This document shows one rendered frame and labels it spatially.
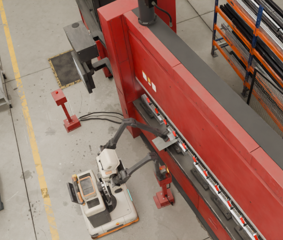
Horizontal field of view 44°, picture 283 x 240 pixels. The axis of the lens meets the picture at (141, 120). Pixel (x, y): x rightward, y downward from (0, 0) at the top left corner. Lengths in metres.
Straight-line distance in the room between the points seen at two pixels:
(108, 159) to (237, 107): 1.53
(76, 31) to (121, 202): 2.24
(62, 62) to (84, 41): 2.77
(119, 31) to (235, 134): 1.84
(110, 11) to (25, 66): 3.53
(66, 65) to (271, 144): 4.79
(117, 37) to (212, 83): 1.37
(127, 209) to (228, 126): 2.29
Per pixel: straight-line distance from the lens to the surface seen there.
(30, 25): 8.07
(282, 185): 2.65
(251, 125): 2.86
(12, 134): 6.20
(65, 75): 6.65
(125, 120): 3.83
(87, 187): 4.22
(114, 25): 3.89
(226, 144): 3.04
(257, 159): 2.71
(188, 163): 4.26
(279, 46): 4.74
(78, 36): 4.27
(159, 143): 4.26
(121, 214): 4.70
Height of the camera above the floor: 4.63
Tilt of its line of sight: 54 degrees down
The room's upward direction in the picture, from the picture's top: 10 degrees counter-clockwise
